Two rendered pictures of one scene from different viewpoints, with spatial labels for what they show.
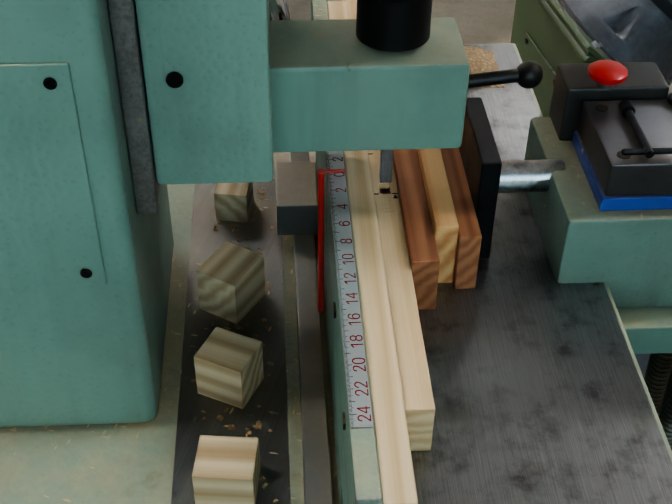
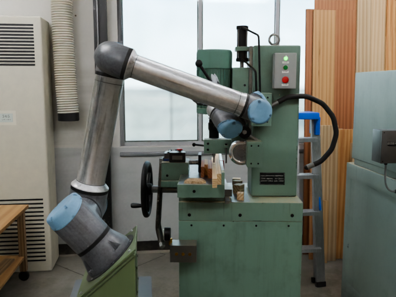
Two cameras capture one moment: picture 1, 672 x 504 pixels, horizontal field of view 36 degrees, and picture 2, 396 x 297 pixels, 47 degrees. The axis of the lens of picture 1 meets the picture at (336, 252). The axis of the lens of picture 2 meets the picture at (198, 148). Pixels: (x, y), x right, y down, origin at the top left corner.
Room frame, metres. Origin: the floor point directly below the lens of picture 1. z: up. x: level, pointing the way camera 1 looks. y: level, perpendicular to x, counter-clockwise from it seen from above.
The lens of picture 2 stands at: (2.93, 0.09, 1.33)
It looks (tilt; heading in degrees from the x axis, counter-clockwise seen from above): 8 degrees down; 185
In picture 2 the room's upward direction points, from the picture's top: straight up
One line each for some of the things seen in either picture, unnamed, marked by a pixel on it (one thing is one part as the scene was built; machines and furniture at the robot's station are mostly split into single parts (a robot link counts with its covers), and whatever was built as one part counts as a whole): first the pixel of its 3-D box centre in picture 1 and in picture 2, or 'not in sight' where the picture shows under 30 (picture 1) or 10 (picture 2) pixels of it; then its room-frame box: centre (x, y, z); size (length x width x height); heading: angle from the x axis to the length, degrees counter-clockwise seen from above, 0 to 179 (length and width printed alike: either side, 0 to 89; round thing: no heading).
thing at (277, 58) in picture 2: not in sight; (284, 71); (0.77, 0.29, 1.40); 0.10 x 0.06 x 0.16; 94
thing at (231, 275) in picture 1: (231, 282); (238, 188); (0.67, 0.09, 0.82); 0.05 x 0.04 x 0.04; 151
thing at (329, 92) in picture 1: (362, 91); (217, 147); (0.65, -0.02, 1.03); 0.14 x 0.07 x 0.09; 94
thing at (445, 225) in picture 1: (430, 191); (205, 167); (0.67, -0.07, 0.93); 0.16 x 0.02 x 0.06; 4
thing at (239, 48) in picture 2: not in sight; (243, 43); (0.64, 0.10, 1.54); 0.08 x 0.08 x 0.17; 4
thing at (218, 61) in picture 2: not in sight; (214, 82); (0.65, -0.04, 1.35); 0.18 x 0.18 x 0.31
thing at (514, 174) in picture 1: (514, 176); (194, 162); (0.66, -0.14, 0.95); 0.09 x 0.07 x 0.09; 4
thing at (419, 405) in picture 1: (376, 159); (214, 170); (0.72, -0.03, 0.92); 0.59 x 0.02 x 0.04; 4
